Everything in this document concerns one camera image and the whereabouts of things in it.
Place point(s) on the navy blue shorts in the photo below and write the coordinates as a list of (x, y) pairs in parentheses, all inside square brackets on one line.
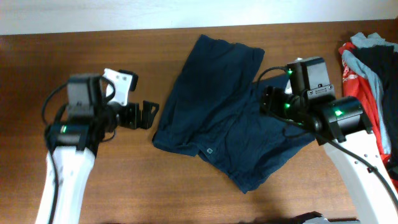
[(213, 112)]

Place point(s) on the red garment with white print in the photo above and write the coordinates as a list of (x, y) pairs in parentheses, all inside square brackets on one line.
[(360, 89)]

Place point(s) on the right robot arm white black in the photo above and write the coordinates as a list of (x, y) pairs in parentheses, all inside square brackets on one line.
[(343, 129)]

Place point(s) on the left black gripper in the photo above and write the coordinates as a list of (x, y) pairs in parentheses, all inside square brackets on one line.
[(147, 116)]

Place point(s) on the black garment in pile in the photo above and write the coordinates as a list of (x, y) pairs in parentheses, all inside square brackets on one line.
[(382, 60)]

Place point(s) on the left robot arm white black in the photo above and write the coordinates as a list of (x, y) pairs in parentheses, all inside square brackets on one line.
[(97, 104)]

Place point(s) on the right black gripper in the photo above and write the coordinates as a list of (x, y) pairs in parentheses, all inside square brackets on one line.
[(270, 101)]

